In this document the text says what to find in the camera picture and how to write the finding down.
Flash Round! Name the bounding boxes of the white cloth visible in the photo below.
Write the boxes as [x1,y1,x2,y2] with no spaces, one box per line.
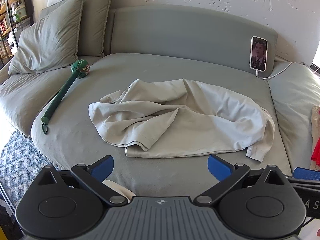
[102,179,134,203]

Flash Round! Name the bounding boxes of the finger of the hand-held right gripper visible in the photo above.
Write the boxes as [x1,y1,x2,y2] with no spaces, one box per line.
[287,167,320,190]

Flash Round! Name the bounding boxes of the bookshelf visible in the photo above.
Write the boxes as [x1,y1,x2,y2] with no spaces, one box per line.
[0,0,34,65]

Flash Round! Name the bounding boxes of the cream cloth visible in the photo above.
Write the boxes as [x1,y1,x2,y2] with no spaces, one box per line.
[311,105,320,140]

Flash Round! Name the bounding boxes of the red cloth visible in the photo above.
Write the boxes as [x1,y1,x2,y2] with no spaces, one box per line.
[311,137,320,170]

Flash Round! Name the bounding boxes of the grey patterned rug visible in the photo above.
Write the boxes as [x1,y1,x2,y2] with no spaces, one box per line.
[0,131,63,205]

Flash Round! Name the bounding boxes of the grey round sofa bed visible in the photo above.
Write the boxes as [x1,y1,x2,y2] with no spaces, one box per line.
[30,52,293,189]

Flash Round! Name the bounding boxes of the large beige pillow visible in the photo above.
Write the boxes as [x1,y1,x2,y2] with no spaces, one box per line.
[8,0,84,75]

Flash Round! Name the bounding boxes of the beige sofa seat cushion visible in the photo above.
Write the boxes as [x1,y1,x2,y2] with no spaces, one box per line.
[0,55,100,139]

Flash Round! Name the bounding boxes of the grey padded side cushion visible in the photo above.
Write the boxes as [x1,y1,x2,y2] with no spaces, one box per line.
[267,61,320,177]

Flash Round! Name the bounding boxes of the beige square cushion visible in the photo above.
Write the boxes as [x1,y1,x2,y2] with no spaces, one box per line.
[77,0,115,57]

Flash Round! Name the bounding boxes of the green massage stick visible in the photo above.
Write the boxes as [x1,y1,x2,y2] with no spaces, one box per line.
[41,59,90,133]

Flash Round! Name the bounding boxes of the white charging cable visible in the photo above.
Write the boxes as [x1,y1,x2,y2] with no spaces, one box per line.
[255,61,320,80]

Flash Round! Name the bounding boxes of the white smartphone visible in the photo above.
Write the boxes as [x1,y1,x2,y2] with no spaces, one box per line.
[250,36,268,71]

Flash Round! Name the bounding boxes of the beige t-shirt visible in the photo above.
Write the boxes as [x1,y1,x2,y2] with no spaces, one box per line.
[88,78,275,162]

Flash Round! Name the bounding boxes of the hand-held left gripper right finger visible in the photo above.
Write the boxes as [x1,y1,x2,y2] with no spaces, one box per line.
[194,154,288,205]

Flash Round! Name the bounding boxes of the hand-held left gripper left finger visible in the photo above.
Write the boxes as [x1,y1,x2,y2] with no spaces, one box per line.
[37,155,127,205]

